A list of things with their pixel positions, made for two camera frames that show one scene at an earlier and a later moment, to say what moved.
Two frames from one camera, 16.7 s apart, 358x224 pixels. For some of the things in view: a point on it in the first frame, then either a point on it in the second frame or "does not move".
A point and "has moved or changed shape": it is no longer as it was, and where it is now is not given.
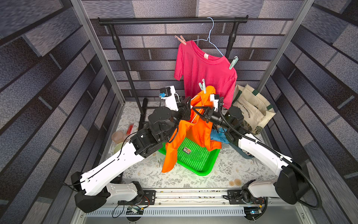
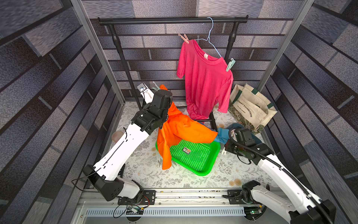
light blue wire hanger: (208, 38) does not move
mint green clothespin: (233, 62) has moved or changed shape
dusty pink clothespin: (182, 40) has moved or changed shape
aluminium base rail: (196, 202) does not move
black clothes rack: (113, 22) does not move
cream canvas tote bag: (256, 110) does not move
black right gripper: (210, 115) to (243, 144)
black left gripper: (185, 113) to (147, 108)
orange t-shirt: (199, 131) has moved or changed shape
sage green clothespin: (203, 87) to (157, 88)
